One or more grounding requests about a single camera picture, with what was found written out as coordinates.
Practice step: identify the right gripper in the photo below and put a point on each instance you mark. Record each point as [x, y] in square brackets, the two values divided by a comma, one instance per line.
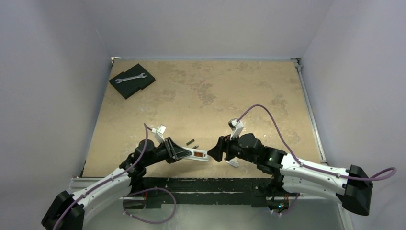
[228, 149]

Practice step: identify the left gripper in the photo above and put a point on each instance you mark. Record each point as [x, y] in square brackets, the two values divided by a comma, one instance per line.
[174, 151]

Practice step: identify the white remote control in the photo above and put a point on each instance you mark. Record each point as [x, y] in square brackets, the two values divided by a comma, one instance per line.
[197, 155]

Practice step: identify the white battery cover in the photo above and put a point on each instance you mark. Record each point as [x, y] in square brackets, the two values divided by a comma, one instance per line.
[233, 163]

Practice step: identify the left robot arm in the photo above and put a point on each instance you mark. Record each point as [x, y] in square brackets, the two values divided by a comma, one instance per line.
[72, 211]

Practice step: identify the silver open-end wrench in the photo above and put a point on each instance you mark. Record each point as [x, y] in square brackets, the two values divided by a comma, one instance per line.
[140, 76]

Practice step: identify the black foam pad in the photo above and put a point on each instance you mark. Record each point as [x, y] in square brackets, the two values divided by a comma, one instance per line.
[127, 88]

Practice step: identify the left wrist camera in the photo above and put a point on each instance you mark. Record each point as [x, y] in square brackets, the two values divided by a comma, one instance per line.
[159, 133]

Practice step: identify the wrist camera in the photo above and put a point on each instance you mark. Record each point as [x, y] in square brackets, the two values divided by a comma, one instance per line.
[236, 127]
[159, 133]

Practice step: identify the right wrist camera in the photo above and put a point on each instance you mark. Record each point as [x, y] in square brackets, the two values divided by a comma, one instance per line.
[236, 127]

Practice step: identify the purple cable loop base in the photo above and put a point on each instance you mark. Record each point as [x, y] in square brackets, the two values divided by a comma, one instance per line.
[151, 198]

